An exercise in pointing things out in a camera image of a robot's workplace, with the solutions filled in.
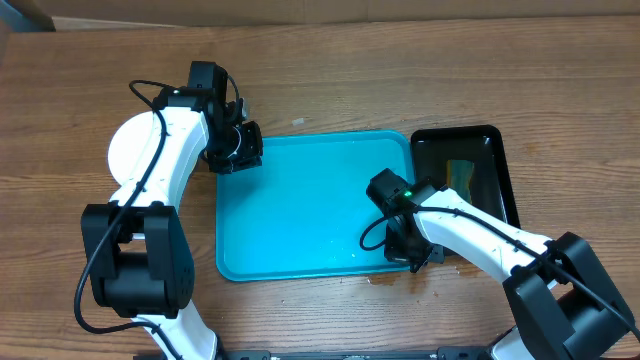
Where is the yellow green sponge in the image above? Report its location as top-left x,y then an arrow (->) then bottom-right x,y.
446,159 -> 474,203

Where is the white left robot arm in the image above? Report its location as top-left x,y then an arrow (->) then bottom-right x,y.
73,87 -> 263,359

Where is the black plastic tray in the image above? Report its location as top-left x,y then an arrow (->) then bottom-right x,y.
411,125 -> 520,227

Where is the teal plastic tray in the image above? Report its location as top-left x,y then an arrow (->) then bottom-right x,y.
215,130 -> 414,282

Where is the white plate with blue rim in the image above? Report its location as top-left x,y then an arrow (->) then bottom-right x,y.
107,111 -> 160,185

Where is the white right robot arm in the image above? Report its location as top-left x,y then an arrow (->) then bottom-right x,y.
375,184 -> 639,359

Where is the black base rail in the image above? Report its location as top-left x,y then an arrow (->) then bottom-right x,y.
214,346 -> 491,360

